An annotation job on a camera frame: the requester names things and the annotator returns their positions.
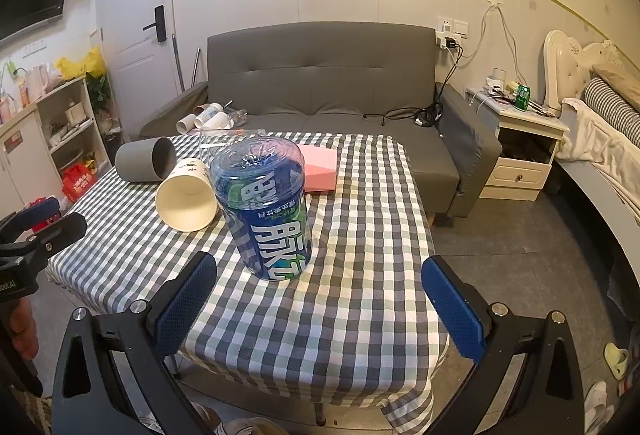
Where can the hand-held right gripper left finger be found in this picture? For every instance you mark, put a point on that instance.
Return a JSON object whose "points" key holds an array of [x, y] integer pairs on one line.
{"points": [[184, 307]]}

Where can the table leg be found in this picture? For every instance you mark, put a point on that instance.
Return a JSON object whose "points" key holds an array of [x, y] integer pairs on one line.
{"points": [[320, 412]]}

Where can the white shelf cabinet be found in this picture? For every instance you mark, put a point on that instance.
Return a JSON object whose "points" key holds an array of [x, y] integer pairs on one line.
{"points": [[30, 150]]}

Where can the green can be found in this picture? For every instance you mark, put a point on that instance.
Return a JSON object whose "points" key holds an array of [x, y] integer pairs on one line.
{"points": [[523, 97]]}

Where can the pink kettle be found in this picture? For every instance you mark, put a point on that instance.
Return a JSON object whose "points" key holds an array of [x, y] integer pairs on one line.
{"points": [[37, 80]]}

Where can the white wall socket panel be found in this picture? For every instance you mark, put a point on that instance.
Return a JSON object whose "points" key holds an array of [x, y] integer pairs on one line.
{"points": [[452, 26]]}

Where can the pink box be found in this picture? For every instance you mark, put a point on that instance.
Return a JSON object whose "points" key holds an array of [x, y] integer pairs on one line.
{"points": [[320, 170]]}

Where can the white slipper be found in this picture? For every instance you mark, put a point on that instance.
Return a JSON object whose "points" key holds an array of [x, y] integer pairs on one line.
{"points": [[596, 402]]}

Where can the small white paper cup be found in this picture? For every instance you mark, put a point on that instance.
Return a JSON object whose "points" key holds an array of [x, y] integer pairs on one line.
{"points": [[209, 109], [186, 124], [212, 120]]}

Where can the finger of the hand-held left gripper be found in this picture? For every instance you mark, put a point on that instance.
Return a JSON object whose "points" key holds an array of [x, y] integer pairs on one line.
{"points": [[44, 210], [65, 230]]}

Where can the cream bed headboard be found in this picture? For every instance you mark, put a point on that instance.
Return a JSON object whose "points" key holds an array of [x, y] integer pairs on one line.
{"points": [[562, 65]]}

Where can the yellow-green slipper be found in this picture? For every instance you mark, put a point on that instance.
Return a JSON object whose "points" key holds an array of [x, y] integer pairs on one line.
{"points": [[616, 360]]}

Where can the white door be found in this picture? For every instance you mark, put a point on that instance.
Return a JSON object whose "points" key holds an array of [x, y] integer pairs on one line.
{"points": [[130, 15]]}

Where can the checked pillow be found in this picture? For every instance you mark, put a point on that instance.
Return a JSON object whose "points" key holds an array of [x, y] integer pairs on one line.
{"points": [[612, 102]]}

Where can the grey cup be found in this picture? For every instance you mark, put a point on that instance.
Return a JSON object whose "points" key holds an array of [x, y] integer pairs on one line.
{"points": [[135, 160]]}

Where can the blue green plastic bottle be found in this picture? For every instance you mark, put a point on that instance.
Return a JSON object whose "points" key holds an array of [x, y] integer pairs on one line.
{"points": [[260, 195]]}

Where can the white blanket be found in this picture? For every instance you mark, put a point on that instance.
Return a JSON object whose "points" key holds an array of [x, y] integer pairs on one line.
{"points": [[595, 135]]}

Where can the clear plastic cup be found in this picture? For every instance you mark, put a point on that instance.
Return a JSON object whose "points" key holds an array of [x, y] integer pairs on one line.
{"points": [[220, 141]]}

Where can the black door lock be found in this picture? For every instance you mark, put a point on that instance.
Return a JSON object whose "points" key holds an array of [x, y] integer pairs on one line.
{"points": [[159, 22]]}

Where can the brown pillow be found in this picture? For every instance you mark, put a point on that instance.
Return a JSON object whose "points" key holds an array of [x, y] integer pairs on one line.
{"points": [[620, 77]]}

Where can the grey checked tablecloth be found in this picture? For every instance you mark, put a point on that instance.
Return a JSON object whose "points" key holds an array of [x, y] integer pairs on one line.
{"points": [[325, 275]]}

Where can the grey sofa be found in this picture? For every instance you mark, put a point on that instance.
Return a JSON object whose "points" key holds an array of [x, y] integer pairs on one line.
{"points": [[320, 75]]}

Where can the red plastic bag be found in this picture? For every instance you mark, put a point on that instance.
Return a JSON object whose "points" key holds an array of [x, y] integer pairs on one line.
{"points": [[77, 182]]}

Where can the white tissue roll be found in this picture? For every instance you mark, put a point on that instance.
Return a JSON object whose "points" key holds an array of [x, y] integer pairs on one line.
{"points": [[496, 77]]}

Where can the cream nightstand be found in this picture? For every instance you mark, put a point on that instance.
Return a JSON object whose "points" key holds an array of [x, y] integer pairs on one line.
{"points": [[520, 175]]}

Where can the yellow plastic bag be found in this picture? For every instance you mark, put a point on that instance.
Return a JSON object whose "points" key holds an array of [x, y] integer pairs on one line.
{"points": [[80, 64]]}

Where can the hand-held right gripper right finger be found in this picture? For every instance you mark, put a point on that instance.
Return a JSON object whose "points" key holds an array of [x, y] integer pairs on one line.
{"points": [[452, 310]]}

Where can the clear plastic bottle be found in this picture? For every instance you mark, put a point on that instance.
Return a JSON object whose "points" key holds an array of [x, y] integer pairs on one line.
{"points": [[235, 117]]}

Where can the white charger plug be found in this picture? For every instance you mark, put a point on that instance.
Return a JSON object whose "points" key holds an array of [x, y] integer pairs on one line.
{"points": [[448, 42]]}

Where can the person's left hand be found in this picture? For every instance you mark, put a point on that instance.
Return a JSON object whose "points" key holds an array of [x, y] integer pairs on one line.
{"points": [[24, 330]]}

